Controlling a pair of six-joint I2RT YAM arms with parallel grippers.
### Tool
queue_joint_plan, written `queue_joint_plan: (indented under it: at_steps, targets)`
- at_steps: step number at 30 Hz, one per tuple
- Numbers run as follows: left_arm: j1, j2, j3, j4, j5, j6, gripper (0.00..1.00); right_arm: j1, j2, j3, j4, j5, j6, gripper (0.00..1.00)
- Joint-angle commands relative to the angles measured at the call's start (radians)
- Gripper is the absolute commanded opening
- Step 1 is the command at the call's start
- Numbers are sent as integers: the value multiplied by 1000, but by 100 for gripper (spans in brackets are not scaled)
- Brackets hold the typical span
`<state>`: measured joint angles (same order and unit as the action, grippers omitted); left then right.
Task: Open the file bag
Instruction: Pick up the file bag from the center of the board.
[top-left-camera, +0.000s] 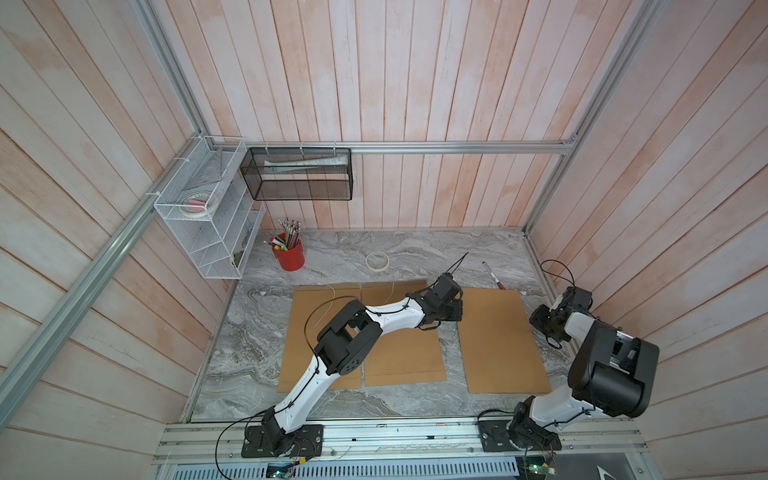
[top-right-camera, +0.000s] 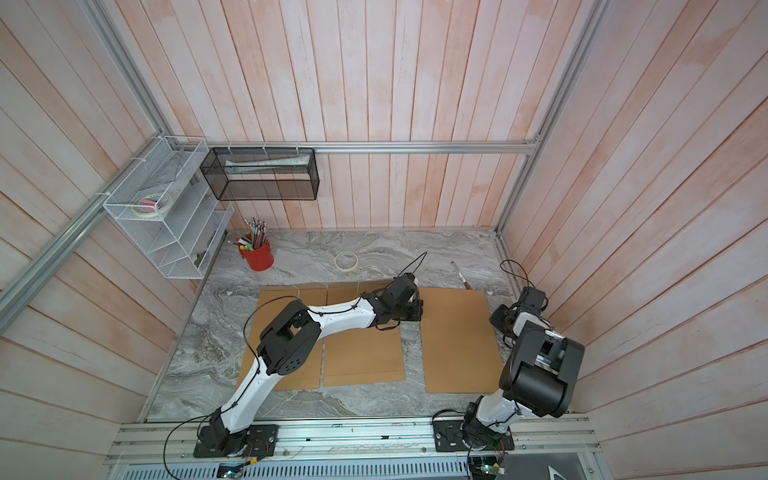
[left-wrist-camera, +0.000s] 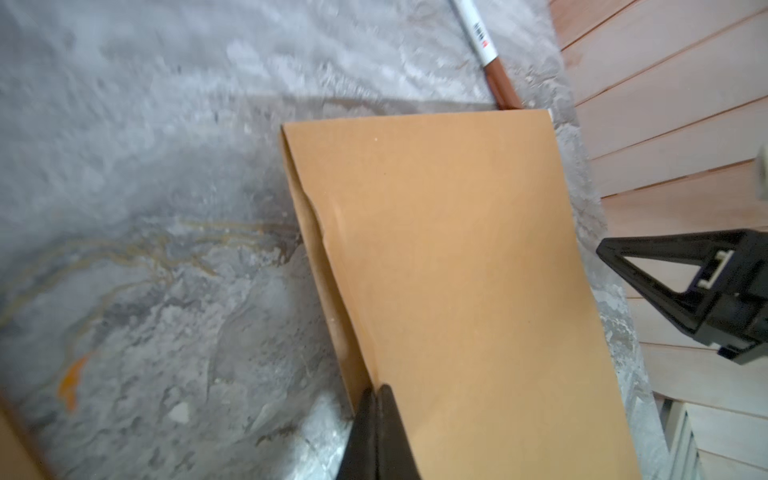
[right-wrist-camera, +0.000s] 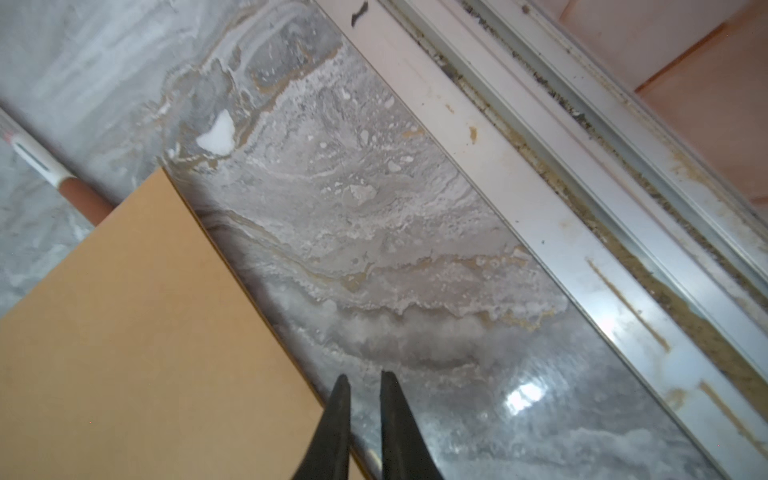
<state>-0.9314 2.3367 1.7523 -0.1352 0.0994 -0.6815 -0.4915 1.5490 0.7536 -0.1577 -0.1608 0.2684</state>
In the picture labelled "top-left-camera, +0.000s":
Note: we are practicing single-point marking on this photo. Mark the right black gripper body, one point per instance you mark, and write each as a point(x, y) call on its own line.
point(542, 318)

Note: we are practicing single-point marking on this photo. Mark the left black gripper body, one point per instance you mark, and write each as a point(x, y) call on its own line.
point(451, 311)

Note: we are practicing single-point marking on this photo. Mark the brown kraft file bag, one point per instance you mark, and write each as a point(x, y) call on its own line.
point(312, 308)

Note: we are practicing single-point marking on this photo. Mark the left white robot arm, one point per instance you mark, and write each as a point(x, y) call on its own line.
point(345, 342)

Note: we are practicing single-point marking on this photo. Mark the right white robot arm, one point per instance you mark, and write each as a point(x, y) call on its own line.
point(612, 374)

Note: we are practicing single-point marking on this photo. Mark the masking tape roll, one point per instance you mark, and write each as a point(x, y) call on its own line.
point(377, 261)

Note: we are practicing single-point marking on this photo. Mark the red metal pencil bucket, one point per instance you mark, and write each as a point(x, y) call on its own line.
point(288, 252)

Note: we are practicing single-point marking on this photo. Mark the bundle of coloured pencils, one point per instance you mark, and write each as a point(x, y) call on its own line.
point(291, 232)

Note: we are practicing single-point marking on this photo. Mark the tape roll on shelf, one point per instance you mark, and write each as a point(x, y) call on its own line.
point(198, 205)

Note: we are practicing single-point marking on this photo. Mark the horizontal aluminium wall rail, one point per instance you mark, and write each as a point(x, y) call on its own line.
point(550, 147)

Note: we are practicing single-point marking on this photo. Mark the black mesh wall basket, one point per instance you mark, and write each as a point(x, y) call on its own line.
point(298, 173)

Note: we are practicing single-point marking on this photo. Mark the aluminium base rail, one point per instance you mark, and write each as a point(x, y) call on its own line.
point(205, 443)

